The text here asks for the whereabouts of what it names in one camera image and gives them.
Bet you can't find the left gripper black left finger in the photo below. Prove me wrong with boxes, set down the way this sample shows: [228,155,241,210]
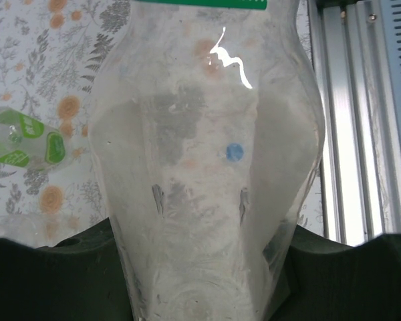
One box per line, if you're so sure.
[0,217,134,321]

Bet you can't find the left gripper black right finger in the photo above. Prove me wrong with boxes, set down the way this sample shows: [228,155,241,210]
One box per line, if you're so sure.
[270,225,401,321]

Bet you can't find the plain clear plastic bottle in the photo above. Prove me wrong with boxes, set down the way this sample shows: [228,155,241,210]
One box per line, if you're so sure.
[0,213,54,250]

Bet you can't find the clear bottle bright green label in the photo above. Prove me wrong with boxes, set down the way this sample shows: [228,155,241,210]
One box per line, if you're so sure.
[0,106,70,172]

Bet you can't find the tall clear bottle pale label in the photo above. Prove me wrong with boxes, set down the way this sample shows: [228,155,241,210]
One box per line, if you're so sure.
[86,0,327,321]

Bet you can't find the floral patterned table cover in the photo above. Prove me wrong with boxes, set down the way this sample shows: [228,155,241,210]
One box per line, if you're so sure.
[0,0,325,248]

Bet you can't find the aluminium front frame rail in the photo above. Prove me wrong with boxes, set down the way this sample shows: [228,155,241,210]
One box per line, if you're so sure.
[307,0,401,248]

